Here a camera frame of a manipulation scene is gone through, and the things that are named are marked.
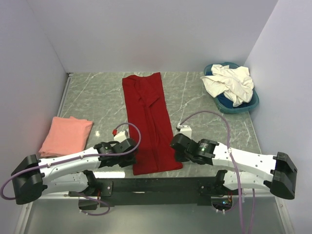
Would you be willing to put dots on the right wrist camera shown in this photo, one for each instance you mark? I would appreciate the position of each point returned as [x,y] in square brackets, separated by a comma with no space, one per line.
[185,130]

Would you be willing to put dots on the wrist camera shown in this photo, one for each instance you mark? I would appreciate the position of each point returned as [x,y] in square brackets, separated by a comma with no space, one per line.
[185,130]
[120,136]

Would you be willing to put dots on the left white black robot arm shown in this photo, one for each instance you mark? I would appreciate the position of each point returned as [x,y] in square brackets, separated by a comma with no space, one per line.
[74,173]

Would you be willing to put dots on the red t shirt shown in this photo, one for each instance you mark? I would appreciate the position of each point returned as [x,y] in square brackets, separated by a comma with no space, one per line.
[150,124]

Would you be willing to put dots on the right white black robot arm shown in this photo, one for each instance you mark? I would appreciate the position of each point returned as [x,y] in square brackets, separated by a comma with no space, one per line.
[276,173]

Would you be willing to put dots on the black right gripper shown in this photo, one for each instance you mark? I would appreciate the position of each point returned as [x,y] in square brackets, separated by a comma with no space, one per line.
[178,157]

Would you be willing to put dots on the blue t shirt in basket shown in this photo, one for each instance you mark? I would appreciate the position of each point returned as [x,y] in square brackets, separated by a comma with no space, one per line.
[228,103]

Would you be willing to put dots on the white crumpled t shirt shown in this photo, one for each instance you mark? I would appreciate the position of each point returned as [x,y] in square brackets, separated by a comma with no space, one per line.
[236,84]

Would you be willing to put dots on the teal plastic laundry basket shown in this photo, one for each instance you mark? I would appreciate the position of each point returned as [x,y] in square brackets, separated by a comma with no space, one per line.
[254,100]

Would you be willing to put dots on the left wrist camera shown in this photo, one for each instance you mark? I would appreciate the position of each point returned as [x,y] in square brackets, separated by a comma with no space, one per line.
[120,136]

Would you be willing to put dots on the folded pink t shirt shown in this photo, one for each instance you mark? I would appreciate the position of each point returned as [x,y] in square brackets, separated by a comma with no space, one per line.
[66,136]

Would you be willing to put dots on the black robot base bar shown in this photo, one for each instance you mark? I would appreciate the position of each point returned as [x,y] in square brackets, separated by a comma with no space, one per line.
[159,191]

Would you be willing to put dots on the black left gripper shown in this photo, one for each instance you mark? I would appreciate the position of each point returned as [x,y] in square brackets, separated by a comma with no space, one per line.
[131,160]

